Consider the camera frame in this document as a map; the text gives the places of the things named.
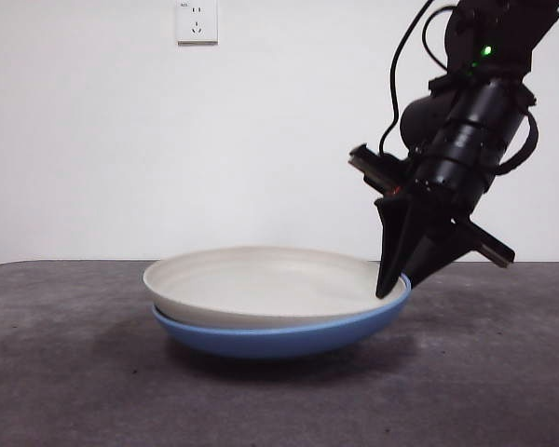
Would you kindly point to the white wall socket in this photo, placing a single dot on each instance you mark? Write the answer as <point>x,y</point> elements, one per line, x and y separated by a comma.
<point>196,23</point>

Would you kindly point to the blue round plate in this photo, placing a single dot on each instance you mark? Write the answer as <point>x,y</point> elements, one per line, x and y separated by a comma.
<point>279,342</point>

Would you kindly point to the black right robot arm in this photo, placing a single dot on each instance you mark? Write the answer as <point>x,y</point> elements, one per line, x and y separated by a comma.
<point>508,32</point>

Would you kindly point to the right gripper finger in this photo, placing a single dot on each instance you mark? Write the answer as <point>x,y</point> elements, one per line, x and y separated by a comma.
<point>435,242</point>
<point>391,251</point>

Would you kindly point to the white round plate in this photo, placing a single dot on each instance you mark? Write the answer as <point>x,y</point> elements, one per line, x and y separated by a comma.
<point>261,284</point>

